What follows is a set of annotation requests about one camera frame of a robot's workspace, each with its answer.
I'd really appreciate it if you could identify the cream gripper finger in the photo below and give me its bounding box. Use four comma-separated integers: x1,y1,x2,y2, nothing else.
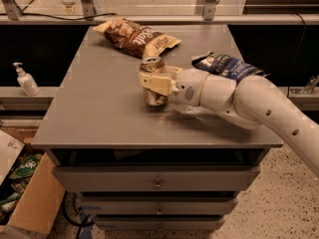
139,72,179,96
164,66,182,79

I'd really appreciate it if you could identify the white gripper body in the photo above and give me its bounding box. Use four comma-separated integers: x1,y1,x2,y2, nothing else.
175,69,209,107

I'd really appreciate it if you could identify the orange soda can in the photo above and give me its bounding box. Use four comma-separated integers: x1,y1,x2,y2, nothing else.
140,56,167,107

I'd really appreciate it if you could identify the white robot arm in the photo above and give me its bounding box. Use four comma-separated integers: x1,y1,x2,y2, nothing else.
139,67,319,176

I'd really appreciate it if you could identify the blue chip bag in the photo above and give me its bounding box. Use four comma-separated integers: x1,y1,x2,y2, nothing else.
191,52,266,83

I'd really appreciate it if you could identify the brown chip bag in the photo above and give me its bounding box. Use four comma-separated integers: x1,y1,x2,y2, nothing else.
93,18,181,59

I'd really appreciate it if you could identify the grey drawer cabinet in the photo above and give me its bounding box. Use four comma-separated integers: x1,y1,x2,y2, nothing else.
31,24,284,232

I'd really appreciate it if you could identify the top drawer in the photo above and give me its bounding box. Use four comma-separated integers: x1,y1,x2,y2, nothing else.
53,166,260,192

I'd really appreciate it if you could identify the drawer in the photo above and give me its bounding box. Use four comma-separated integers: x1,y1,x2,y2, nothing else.
53,166,260,192
80,197,238,215
95,215,224,231

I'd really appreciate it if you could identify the middle drawer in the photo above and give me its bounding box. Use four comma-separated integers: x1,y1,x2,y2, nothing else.
80,197,238,215

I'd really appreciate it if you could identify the white pump bottle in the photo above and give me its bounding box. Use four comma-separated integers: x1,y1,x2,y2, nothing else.
13,62,40,96

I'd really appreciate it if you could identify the bottom drawer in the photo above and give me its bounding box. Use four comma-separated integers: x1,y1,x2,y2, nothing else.
95,215,224,231

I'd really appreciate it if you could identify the green snack bag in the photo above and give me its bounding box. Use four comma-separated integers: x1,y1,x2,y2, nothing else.
9,153,42,179

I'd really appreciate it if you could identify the cardboard box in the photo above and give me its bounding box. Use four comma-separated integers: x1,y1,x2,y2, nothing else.
0,128,65,239

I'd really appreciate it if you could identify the black cable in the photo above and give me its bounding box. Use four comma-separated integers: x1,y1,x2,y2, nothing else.
0,11,118,21

